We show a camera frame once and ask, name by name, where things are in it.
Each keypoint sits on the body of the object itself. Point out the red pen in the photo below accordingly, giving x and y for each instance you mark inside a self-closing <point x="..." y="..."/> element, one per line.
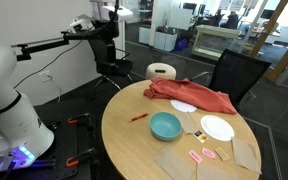
<point x="139" y="117"/>

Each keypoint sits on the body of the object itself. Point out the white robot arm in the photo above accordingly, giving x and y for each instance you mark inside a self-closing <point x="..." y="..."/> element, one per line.
<point x="7" y="110"/>

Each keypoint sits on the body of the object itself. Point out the teal bowl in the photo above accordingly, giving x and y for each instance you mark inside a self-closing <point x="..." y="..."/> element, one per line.
<point x="165" y="126"/>

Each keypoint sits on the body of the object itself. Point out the white round stool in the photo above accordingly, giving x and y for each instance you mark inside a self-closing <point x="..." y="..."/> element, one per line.
<point x="160" y="76"/>

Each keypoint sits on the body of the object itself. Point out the black swivel chair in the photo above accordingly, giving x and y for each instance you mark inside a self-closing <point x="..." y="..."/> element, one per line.
<point x="112" y="63"/>

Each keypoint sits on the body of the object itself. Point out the small white round disc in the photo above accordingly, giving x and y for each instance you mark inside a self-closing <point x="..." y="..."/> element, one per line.
<point x="183" y="106"/>

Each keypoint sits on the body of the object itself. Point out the red cloth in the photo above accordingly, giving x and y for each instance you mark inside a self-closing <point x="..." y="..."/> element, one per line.
<point x="190" y="93"/>

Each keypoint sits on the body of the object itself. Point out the white cabinet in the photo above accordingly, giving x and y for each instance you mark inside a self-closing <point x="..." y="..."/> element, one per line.
<point x="159" y="39"/>

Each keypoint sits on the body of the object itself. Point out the small brown paper napkin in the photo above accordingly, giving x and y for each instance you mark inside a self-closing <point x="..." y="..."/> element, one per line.
<point x="188" y="122"/>

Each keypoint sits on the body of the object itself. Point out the blue bin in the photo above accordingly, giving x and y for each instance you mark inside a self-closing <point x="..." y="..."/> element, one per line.
<point x="180" y="45"/>

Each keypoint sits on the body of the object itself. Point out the orange black clamp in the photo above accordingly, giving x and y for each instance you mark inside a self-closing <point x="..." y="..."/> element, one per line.
<point x="79" y="158"/>
<point x="80" y="119"/>

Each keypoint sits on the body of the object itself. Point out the printed snack packet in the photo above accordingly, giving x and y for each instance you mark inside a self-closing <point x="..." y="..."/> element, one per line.
<point x="200" y="136"/>

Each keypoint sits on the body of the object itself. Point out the brown paper sheet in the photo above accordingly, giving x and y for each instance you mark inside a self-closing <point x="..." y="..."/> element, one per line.
<point x="246" y="155"/>
<point x="174" y="165"/>

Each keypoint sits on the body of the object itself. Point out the white device on stand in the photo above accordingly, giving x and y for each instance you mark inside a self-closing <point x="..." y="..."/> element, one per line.
<point x="124" y="11"/>

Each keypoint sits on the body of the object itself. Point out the white plate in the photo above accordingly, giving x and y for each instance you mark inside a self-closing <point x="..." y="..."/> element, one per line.
<point x="217" y="128"/>

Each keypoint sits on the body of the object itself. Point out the white open shelf bench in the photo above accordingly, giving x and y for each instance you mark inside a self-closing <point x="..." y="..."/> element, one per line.
<point x="215" y="33"/>

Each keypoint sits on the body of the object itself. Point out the black mesh office chair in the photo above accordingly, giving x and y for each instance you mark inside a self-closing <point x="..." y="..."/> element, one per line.
<point x="237" y="75"/>

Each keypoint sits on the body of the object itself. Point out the white camera on boom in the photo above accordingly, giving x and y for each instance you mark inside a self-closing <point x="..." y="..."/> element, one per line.
<point x="80" y="22"/>

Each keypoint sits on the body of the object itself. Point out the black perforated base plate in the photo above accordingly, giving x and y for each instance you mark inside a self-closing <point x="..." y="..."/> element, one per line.
<point x="67" y="143"/>

